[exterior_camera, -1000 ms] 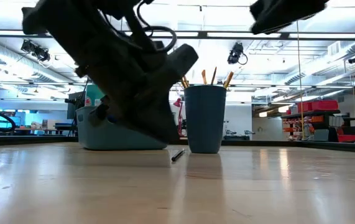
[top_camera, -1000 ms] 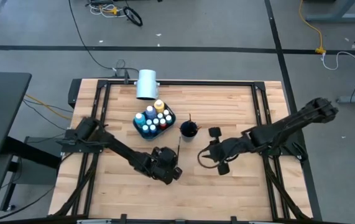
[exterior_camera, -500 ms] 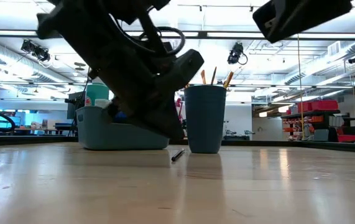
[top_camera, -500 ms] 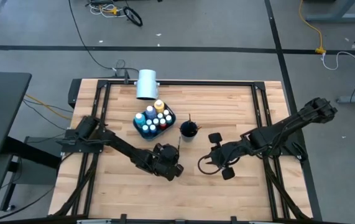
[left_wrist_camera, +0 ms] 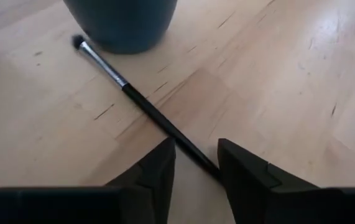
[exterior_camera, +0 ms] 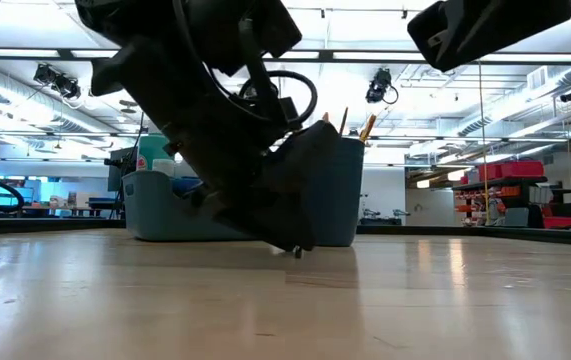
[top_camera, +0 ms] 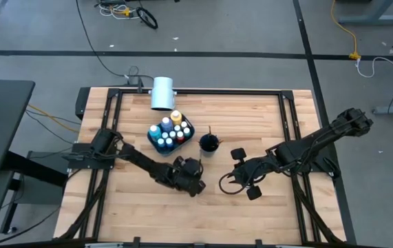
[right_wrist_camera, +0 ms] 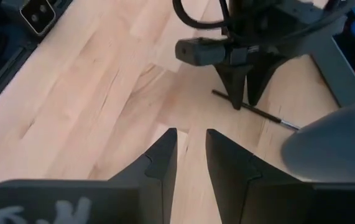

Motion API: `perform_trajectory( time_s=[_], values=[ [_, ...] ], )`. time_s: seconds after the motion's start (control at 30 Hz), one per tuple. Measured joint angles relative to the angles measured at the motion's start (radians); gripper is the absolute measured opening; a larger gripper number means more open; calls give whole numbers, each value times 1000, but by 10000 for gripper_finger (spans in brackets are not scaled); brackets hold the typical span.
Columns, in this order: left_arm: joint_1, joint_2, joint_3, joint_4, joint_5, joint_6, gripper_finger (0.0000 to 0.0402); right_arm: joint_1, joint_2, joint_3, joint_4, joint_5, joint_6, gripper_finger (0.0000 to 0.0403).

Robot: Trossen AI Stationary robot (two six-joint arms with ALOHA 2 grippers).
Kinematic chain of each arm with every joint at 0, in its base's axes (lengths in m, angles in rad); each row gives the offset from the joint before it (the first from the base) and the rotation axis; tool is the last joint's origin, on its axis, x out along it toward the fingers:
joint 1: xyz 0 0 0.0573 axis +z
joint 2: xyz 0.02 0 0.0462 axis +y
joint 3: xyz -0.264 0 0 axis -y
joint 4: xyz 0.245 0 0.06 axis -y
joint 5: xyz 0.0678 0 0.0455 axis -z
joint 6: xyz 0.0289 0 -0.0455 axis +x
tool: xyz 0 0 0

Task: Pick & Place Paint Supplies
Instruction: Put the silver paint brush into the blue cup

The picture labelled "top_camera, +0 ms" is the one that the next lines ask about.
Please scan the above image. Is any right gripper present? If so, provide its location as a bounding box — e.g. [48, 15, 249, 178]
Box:
[229, 147, 263, 201]

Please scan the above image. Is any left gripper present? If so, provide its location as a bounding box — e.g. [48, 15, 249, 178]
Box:
[171, 155, 206, 198]

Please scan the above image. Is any teal plastic bin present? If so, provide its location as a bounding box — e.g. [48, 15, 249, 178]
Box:
[147, 112, 196, 156]

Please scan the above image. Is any dark blue plastic cup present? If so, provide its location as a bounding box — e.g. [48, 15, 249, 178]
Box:
[198, 133, 220, 154]

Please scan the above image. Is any large turquoise paint bottle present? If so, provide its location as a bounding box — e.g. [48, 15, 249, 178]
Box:
[149, 124, 162, 141]

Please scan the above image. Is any large periwinkle paint bottle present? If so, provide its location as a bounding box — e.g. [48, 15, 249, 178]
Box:
[160, 116, 173, 134]

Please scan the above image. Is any large yellow paint bottle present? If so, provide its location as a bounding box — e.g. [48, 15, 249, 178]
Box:
[169, 110, 183, 127]

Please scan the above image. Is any black lamp clamp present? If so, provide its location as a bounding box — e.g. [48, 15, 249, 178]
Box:
[124, 65, 154, 94]

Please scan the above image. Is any black table end plate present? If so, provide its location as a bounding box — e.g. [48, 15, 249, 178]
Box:
[74, 86, 92, 121]

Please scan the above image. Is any black desk leg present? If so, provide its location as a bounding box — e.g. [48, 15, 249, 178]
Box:
[1, 151, 68, 235]

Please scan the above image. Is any dark grey desk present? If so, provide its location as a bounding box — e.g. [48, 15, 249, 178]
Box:
[0, 79, 36, 174]

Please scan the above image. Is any desk with grey leg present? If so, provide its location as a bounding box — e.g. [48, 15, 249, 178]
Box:
[337, 0, 393, 27]

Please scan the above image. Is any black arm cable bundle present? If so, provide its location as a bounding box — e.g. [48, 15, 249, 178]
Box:
[58, 168, 109, 240]
[290, 172, 343, 244]

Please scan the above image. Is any orange cable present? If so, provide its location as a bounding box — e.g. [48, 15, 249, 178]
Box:
[27, 103, 80, 134]

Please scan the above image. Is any black cable loop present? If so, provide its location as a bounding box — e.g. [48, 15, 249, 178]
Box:
[136, 6, 159, 30]

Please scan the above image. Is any white floor cable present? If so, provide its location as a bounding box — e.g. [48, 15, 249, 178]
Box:
[355, 56, 393, 93]

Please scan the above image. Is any yellow extension cable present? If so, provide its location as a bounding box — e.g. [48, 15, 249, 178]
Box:
[330, 0, 361, 61]

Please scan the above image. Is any white cable coil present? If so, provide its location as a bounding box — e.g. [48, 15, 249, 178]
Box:
[98, 3, 138, 20]

